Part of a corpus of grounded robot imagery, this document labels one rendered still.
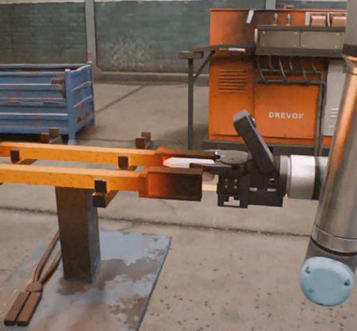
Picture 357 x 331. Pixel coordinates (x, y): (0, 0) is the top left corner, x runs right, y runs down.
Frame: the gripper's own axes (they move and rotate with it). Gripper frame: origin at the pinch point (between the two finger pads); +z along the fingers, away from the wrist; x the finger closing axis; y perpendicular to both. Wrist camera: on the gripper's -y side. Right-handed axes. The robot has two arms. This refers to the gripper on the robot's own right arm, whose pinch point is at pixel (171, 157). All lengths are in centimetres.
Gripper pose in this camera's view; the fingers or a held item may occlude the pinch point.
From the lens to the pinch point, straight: 77.7
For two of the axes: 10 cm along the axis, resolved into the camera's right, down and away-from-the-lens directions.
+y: 0.0, 9.5, 3.0
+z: -9.8, -0.6, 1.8
